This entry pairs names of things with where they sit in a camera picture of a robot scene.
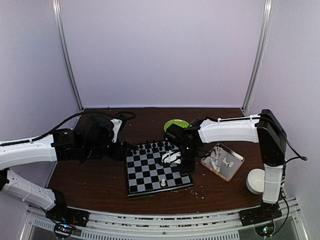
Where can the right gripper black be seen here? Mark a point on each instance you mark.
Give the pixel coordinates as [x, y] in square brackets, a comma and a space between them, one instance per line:
[190, 168]

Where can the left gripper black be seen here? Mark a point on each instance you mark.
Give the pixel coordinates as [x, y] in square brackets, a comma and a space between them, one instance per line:
[120, 153]

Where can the white chess piece tall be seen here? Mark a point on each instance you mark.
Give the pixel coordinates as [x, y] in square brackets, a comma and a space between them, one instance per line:
[163, 182]

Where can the black white chessboard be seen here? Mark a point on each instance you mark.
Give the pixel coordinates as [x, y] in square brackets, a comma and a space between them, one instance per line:
[144, 172]

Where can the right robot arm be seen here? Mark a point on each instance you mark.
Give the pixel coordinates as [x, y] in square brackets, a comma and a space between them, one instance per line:
[262, 128]

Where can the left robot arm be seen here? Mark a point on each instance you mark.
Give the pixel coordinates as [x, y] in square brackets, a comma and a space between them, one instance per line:
[97, 139]

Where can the metal wooden tray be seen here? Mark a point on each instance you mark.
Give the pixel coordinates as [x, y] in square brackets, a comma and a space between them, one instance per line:
[214, 161]

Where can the white piece in tray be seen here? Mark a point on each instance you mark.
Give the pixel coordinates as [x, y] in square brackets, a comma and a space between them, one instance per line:
[228, 164]

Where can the white bowl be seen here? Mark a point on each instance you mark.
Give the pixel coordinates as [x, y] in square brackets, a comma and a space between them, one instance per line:
[255, 181]

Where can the front aluminium rail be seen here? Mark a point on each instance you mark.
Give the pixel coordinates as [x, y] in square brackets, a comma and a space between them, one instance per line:
[219, 225]

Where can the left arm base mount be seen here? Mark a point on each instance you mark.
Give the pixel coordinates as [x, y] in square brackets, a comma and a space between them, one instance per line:
[66, 225]

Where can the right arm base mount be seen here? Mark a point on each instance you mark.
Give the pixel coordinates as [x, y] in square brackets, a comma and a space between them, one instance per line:
[262, 220]

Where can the right aluminium frame post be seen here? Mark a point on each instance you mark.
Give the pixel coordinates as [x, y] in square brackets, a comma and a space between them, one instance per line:
[257, 64]

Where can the aluminium frame post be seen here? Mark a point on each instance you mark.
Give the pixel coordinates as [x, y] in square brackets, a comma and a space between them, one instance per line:
[257, 64]
[65, 53]

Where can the left aluminium frame post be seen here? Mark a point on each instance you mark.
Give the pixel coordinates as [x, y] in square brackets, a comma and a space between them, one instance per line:
[65, 53]

